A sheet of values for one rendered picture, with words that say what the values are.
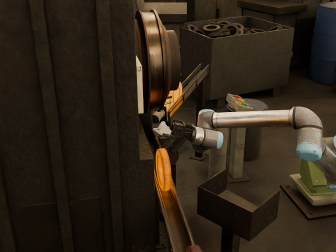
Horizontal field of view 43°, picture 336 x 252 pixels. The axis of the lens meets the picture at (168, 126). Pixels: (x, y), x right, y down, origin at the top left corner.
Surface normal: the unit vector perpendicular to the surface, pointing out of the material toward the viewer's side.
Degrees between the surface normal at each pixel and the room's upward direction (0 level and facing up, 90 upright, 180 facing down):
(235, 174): 90
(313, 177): 48
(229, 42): 90
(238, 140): 90
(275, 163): 0
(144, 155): 0
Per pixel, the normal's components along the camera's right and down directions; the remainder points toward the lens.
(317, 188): 0.15, 0.41
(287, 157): 0.00, -0.90
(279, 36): 0.44, 0.37
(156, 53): 0.18, -0.03
